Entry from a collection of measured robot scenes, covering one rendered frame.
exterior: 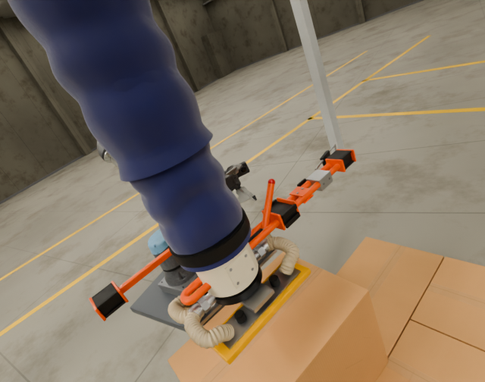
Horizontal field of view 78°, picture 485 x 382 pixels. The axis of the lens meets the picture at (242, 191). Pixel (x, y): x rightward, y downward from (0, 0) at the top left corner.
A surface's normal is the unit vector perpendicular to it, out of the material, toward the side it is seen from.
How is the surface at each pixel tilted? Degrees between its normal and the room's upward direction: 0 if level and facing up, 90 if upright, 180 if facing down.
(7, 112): 90
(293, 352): 0
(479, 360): 0
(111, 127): 94
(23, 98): 90
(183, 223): 76
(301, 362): 0
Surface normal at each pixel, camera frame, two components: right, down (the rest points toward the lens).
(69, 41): -0.20, 0.29
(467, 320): -0.37, -0.82
